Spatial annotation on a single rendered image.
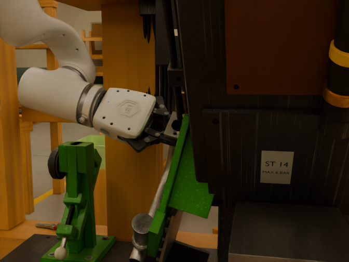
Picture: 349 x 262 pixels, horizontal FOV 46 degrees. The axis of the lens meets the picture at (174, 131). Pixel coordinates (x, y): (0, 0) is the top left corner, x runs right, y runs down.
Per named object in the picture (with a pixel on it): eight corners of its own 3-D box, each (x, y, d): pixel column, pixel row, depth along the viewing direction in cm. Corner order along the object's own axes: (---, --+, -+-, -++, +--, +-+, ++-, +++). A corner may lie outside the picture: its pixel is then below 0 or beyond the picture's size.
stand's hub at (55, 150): (56, 183, 95) (54, 151, 94) (43, 182, 96) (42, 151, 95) (70, 174, 102) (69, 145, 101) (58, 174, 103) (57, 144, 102)
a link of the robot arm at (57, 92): (97, 105, 89) (77, 132, 82) (41, 88, 91) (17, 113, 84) (96, 73, 83) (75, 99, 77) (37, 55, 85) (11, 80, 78)
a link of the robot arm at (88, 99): (72, 109, 77) (87, 114, 76) (92, 75, 81) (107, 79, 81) (79, 133, 84) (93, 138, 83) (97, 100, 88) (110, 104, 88)
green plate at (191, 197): (198, 249, 69) (233, 129, 65) (150, 233, 70) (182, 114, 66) (206, 223, 80) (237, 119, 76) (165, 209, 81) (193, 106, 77)
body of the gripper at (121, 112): (82, 116, 76) (139, 133, 75) (104, 76, 82) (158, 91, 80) (87, 137, 83) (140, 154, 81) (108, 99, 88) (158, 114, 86)
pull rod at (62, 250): (64, 263, 89) (63, 237, 88) (52, 261, 90) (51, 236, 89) (75, 251, 95) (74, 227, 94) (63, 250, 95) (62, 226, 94)
